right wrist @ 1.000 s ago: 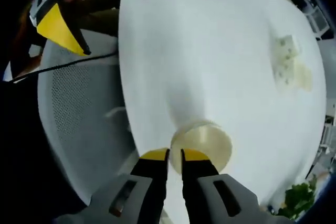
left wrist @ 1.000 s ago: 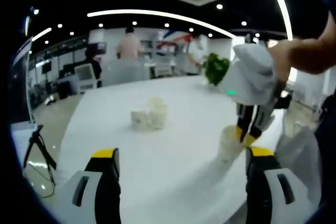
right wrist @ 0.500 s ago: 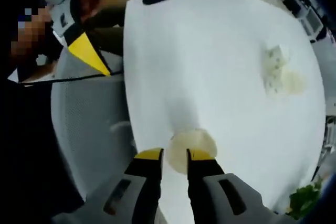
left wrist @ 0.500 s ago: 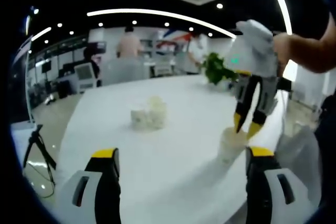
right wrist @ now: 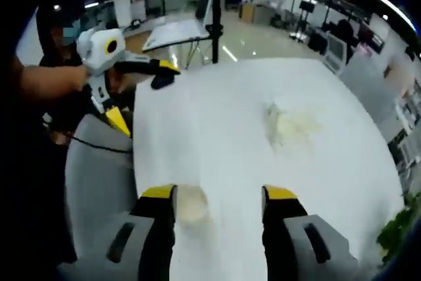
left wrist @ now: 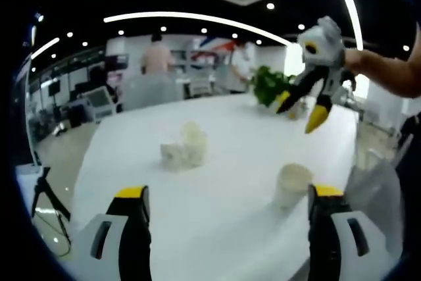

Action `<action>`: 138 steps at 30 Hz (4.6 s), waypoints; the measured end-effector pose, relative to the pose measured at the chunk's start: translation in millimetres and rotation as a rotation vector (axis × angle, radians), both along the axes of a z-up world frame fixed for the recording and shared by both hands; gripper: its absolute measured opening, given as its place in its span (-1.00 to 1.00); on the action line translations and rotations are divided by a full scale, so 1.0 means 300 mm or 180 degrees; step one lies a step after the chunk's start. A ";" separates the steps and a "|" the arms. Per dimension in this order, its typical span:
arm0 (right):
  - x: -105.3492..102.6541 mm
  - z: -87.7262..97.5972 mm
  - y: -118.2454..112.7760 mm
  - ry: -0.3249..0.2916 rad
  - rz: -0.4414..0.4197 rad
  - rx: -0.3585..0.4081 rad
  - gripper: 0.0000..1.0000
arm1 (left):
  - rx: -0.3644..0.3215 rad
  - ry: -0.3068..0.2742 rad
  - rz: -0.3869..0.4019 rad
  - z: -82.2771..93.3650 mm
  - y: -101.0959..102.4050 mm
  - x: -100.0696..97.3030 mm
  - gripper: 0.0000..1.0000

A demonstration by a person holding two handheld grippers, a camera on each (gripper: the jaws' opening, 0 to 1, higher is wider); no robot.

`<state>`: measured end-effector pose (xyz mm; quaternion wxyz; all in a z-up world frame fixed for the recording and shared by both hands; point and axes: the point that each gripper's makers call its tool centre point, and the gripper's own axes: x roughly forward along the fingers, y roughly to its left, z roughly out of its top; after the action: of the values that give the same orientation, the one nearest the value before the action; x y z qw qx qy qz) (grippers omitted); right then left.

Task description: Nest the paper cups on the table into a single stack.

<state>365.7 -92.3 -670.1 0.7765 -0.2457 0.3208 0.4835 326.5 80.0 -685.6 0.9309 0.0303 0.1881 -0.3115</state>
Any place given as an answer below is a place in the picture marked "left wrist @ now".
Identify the small clear glass vase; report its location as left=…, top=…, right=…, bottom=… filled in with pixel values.
left=287, top=101, right=309, bottom=120

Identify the white kiosk monitor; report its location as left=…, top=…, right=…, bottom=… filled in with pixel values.
left=84, top=86, right=116, bottom=123

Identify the green potted plant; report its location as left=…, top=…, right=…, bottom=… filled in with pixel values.
left=250, top=65, right=297, bottom=107

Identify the person's dark clothing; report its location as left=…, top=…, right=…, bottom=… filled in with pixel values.
left=394, top=113, right=421, bottom=255

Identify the white storage shelf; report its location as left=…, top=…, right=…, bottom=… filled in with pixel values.
left=170, top=49, right=231, bottom=96

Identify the grey mesh chair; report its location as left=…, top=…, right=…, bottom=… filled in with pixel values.
left=121, top=74, right=184, bottom=111
left=345, top=159, right=404, bottom=259

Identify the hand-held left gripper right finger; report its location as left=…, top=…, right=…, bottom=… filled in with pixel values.
left=307, top=184, right=404, bottom=281

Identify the white table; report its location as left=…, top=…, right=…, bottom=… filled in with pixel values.
left=70, top=93, right=359, bottom=281

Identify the person's right hand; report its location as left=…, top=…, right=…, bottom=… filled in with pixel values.
left=341, top=48, right=365, bottom=93

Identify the pile of paper cups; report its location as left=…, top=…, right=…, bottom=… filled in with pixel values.
left=160, top=121, right=209, bottom=170

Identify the black tripod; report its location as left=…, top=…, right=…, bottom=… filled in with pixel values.
left=31, top=166, right=72, bottom=245

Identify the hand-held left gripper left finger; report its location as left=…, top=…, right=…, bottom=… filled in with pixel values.
left=74, top=184, right=152, bottom=281

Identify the dark monitor screen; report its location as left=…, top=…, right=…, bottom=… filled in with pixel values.
left=105, top=53, right=129, bottom=70

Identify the red blue wall banner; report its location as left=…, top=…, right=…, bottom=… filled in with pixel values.
left=193, top=38, right=237, bottom=53

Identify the curved ceiling light strip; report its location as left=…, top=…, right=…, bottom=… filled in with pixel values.
left=103, top=11, right=290, bottom=45
left=325, top=0, right=364, bottom=50

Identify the white printed paper cup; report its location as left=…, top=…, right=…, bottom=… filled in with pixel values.
left=275, top=163, right=314, bottom=210

